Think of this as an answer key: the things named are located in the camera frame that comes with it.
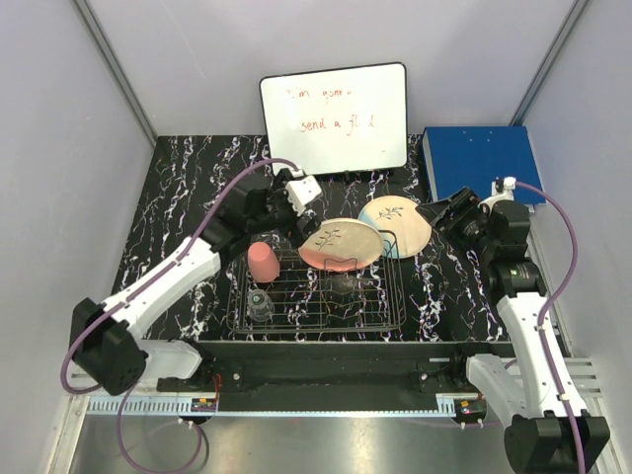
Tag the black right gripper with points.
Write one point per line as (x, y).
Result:
(463, 202)

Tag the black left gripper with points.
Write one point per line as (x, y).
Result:
(293, 231)

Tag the blue and cream plate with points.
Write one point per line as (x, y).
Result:
(405, 233)

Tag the pink plastic cup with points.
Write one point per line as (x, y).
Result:
(262, 261)

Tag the pink and cream plate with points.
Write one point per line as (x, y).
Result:
(342, 245)

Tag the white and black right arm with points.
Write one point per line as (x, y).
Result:
(548, 427)

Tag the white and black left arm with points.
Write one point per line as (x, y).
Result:
(107, 338)

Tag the blue binder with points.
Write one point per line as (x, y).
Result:
(473, 157)

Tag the clear drinking glass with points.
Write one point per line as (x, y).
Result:
(260, 307)

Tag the small whiteboard with red writing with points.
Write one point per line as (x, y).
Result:
(338, 120)

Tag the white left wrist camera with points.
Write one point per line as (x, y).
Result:
(302, 189)

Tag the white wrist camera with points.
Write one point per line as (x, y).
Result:
(302, 189)
(502, 189)

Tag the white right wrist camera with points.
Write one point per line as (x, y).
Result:
(502, 189)

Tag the metal wire dish rack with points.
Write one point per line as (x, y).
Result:
(311, 301)

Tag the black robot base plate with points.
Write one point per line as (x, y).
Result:
(336, 377)

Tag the white cable duct strip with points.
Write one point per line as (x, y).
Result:
(152, 405)

